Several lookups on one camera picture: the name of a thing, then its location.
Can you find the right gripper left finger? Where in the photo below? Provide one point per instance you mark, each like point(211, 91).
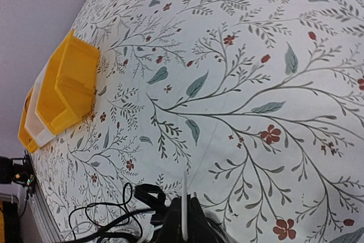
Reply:
point(171, 230)

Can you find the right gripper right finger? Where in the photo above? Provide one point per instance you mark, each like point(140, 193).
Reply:
point(198, 228)

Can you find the floral table cloth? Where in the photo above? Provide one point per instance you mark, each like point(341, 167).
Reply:
point(259, 101)

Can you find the white translucent plastic bin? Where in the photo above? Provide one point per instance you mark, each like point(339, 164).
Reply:
point(34, 125)

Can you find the far yellow plastic bin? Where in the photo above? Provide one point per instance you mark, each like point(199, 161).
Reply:
point(67, 91)

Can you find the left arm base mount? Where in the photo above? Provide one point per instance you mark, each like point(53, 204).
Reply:
point(19, 171)

